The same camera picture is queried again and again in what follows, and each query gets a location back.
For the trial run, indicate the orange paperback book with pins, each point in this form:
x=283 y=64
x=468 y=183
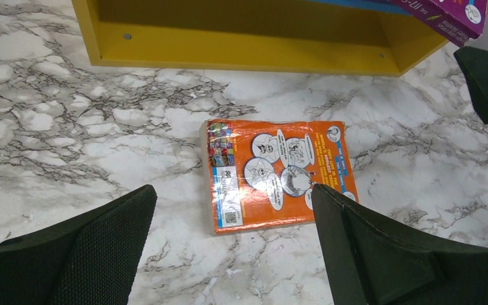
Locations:
x=261 y=174

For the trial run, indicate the colourful wooden bookshelf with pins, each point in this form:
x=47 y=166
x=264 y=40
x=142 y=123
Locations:
x=275 y=36

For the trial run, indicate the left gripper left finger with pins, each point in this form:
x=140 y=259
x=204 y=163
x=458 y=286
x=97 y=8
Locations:
x=91 y=258

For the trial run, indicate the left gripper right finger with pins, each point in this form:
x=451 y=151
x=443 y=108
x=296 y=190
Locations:
x=373 y=259

